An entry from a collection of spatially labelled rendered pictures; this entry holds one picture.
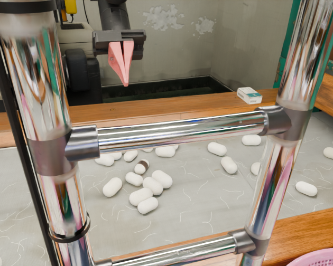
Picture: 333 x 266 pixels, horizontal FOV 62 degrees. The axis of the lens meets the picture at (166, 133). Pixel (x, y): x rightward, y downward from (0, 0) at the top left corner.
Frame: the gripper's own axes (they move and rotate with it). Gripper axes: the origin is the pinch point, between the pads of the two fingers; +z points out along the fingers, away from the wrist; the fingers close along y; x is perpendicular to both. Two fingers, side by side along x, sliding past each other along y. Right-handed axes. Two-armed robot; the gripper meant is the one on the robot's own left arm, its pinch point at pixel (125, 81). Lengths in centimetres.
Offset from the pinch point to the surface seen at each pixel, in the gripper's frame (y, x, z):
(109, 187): -5.9, -4.5, 20.0
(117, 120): -1.8, 8.7, 4.4
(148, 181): 0.0, -4.6, 20.2
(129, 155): -1.6, 1.0, 14.3
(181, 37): 82, 156, -125
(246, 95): 29.9, 8.3, 1.8
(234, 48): 119, 137, -98
